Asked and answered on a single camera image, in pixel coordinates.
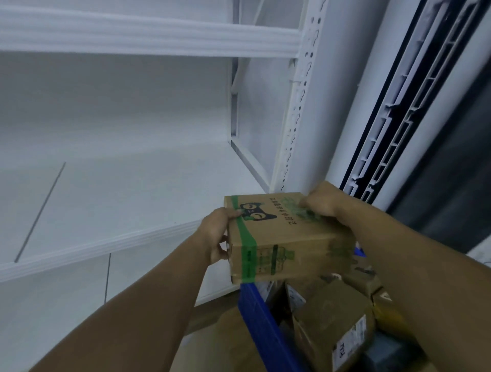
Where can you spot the person's left hand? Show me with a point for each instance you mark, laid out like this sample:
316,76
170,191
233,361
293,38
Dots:
215,233

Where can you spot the person's right hand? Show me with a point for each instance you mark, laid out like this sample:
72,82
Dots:
330,199

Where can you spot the green printed cardboard box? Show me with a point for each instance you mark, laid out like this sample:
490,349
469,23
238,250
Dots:
291,245

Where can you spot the blue plastic crate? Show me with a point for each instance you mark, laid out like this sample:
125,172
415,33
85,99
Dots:
264,329

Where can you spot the pile of parcels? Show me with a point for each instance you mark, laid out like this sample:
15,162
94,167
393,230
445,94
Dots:
333,318

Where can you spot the person's left forearm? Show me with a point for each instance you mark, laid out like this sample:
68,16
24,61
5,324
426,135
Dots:
134,318

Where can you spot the person's right forearm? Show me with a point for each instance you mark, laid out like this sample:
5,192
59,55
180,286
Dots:
429,276

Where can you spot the white standing air conditioner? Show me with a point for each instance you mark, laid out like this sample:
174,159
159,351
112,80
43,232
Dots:
364,96

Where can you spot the small wooden table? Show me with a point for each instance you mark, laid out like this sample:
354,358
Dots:
222,345

